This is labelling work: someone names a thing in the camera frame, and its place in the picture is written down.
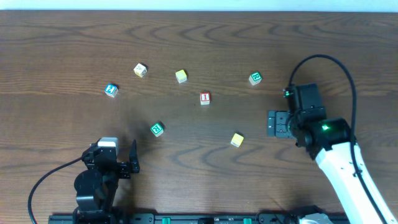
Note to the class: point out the green letter R block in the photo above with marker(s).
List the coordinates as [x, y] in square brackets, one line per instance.
[255, 78]

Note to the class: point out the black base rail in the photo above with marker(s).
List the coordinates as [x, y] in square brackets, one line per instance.
[148, 218]

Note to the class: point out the red letter I block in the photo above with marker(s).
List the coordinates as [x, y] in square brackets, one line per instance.
[205, 98]

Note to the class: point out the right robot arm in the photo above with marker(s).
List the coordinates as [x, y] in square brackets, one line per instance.
[327, 141]

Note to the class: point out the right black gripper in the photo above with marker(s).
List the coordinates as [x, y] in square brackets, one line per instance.
[278, 123]

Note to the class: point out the yellow top wooden block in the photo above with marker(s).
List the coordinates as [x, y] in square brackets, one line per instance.
[181, 76]

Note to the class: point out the cream yellow picture block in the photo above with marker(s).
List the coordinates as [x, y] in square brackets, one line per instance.
[140, 70]

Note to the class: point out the green number 2 block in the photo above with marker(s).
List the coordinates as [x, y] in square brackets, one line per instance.
[157, 129]

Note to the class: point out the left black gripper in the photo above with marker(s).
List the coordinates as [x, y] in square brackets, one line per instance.
[123, 170]

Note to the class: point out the yellow block near right arm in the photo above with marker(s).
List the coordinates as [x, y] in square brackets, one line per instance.
[237, 140]

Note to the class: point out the blue number 2 block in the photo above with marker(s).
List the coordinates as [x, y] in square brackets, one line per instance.
[111, 90]

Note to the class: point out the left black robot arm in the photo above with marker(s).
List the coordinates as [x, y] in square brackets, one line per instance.
[96, 187]

